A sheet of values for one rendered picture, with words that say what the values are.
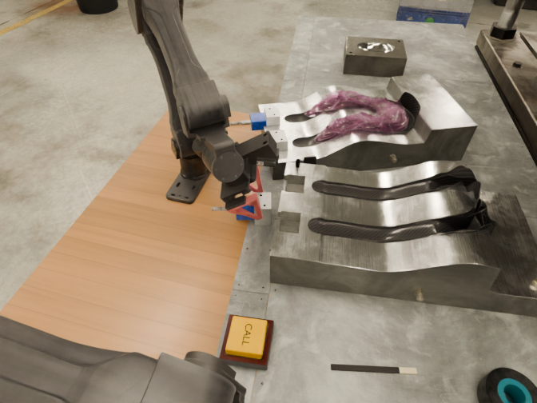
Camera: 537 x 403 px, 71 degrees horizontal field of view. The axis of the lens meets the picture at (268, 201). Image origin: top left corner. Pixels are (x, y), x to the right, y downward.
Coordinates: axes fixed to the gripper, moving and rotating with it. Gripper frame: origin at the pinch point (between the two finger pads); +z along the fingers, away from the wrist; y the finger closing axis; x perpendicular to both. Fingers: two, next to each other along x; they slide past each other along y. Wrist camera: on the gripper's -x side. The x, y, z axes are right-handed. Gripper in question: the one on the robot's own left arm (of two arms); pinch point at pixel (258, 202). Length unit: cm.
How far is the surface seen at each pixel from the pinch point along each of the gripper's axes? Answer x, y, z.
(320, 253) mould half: -12.0, -16.5, 2.0
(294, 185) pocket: -7.7, 3.9, 2.5
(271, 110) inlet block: -4.3, 30.5, -1.7
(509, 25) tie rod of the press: -85, 98, 49
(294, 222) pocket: -7.2, -7.0, 2.2
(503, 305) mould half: -37.3, -23.1, 23.8
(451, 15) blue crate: -108, 290, 137
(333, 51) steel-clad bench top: -21, 84, 17
